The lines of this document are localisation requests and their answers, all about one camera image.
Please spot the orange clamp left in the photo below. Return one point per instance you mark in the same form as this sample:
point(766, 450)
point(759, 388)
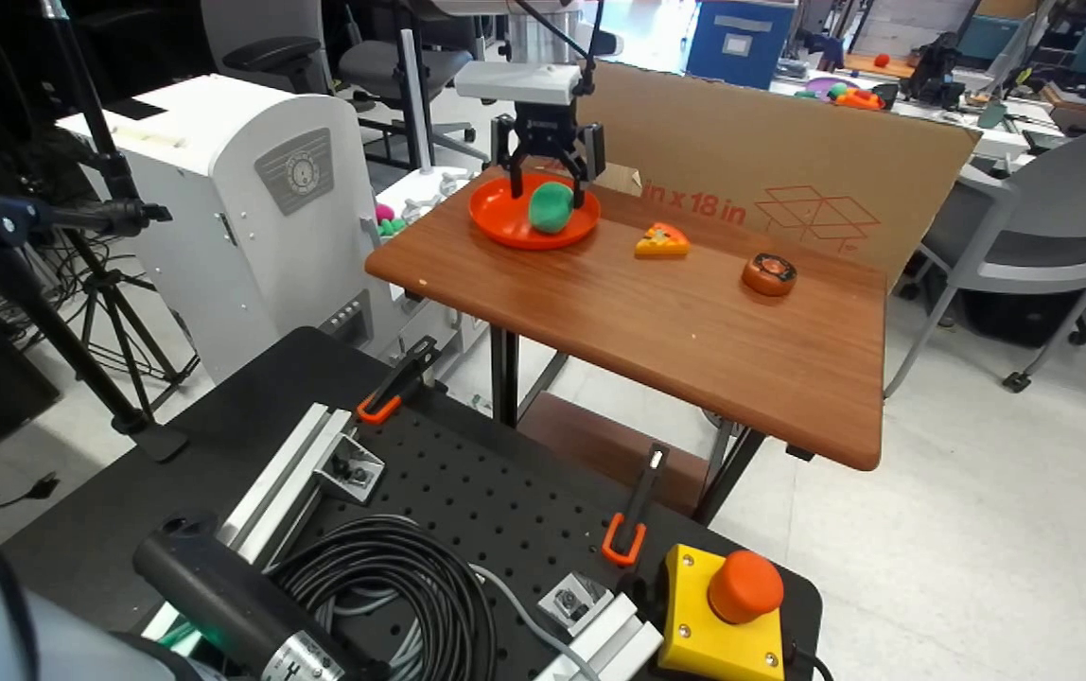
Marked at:
point(401, 374)

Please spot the black cylinder handle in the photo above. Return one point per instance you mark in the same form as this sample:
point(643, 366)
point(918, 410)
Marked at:
point(237, 607)

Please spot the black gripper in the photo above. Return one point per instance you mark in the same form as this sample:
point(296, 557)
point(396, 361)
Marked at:
point(554, 135)

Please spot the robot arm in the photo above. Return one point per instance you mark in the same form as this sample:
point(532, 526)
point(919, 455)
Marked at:
point(539, 33)

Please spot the yellow pizza slice toy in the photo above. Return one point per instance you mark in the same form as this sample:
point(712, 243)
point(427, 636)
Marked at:
point(664, 243)

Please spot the orange donut toy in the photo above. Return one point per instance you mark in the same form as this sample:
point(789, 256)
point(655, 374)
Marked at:
point(769, 272)

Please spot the aluminium rail left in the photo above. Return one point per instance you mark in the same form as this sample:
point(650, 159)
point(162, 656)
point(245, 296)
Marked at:
point(319, 455)

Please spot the black perforated base board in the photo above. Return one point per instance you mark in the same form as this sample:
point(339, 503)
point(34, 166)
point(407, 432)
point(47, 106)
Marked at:
point(469, 482)

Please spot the aluminium rail right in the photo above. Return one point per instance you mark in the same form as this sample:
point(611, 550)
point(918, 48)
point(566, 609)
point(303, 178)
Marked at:
point(601, 632)

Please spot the aluminium rail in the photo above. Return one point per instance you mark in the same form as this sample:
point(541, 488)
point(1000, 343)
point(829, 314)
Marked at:
point(319, 455)
point(601, 632)

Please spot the cardboard box panel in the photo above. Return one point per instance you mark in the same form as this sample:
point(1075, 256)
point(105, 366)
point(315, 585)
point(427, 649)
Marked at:
point(842, 184)

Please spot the orange plate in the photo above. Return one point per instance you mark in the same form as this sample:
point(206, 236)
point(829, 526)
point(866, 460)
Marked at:
point(504, 218)

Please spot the orange clamp right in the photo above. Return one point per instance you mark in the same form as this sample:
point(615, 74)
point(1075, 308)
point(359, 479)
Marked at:
point(625, 532)

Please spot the green pea toy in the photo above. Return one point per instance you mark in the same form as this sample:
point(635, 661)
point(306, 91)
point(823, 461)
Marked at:
point(551, 205)

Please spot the orange clamp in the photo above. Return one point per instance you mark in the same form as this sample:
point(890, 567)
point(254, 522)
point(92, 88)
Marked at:
point(401, 374)
point(625, 532)

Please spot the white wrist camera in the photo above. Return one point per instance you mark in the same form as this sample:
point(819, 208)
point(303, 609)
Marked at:
point(504, 79)

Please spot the yellow emergency stop box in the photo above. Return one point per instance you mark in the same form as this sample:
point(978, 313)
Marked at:
point(722, 615)

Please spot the wooden table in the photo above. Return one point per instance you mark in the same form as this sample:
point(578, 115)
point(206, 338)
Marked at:
point(803, 367)

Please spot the white machine cabinet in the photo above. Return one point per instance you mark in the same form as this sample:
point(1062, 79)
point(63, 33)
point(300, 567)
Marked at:
point(271, 208)

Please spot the grey office chair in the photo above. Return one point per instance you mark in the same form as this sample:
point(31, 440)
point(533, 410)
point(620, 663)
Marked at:
point(1007, 236)

